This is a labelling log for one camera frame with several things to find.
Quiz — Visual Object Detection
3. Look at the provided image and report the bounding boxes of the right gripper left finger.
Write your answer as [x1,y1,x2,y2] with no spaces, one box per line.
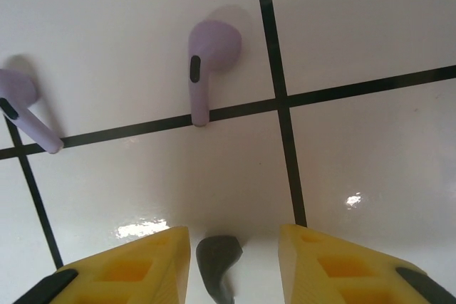
[14,225,193,304]

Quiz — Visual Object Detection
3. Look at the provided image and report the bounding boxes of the purple earbud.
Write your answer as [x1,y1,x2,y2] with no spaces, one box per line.
[187,19,244,130]
[0,68,65,155]

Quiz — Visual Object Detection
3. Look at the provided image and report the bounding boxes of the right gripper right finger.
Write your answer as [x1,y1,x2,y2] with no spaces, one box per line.
[279,224,456,304]

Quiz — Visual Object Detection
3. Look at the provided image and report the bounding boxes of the black earbud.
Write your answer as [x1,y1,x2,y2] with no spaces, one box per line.
[195,235,244,304]

